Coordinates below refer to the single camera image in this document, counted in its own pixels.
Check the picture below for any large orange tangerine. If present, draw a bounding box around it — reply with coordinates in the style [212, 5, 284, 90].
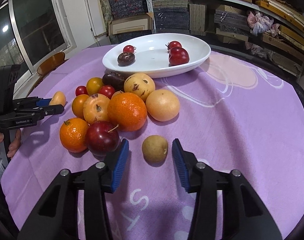
[107, 92, 147, 132]

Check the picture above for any dark purple fruit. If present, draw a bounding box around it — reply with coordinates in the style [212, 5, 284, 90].
[102, 72, 126, 91]

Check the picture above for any small pale yellow fruit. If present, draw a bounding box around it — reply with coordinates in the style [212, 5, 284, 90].
[49, 91, 66, 106]

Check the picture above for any small tan round fruit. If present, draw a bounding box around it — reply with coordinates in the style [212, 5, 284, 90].
[141, 135, 168, 164]

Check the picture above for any white oval plate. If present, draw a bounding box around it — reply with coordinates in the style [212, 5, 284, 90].
[102, 33, 211, 79]

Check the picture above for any cardboard box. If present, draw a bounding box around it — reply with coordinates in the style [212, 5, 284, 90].
[108, 12, 154, 35]

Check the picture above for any window frame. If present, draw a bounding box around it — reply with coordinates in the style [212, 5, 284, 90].
[0, 0, 74, 89]

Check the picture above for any small peach fruit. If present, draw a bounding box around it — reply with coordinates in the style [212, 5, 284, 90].
[111, 90, 124, 99]

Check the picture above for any large tan round fruit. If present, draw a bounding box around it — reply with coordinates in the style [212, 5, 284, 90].
[145, 89, 180, 122]

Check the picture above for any orange-yellow tomato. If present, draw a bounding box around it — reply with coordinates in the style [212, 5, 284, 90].
[72, 94, 89, 119]

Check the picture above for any pink plastic bag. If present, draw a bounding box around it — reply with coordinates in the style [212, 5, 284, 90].
[247, 11, 280, 37]

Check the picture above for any red plum on plate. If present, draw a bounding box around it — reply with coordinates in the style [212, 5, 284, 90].
[169, 47, 189, 66]

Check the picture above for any yellow striped pepino melon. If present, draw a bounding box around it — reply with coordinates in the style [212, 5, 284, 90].
[83, 93, 110, 125]

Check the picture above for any small orange tangerine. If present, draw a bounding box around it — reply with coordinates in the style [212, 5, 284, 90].
[59, 118, 89, 153]

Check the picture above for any dark brown fruit on plate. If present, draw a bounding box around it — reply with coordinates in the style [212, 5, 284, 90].
[117, 52, 135, 66]

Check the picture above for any yellow spotted pepino melon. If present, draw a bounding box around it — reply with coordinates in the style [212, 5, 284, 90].
[124, 73, 155, 102]

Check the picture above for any red cherry tomato on plate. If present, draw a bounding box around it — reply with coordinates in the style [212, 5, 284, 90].
[123, 45, 136, 54]

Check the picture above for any metal storage shelf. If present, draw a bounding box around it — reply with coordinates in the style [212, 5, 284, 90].
[100, 0, 304, 81]

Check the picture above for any purple tablecloth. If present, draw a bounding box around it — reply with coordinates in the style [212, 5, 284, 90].
[2, 47, 304, 239]

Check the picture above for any wooden chair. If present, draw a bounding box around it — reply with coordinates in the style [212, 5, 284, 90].
[26, 51, 67, 98]

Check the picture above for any yellow tomato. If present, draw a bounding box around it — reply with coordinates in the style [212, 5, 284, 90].
[86, 77, 104, 95]

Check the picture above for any dark red plum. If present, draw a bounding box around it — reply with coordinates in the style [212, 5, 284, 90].
[85, 121, 120, 156]

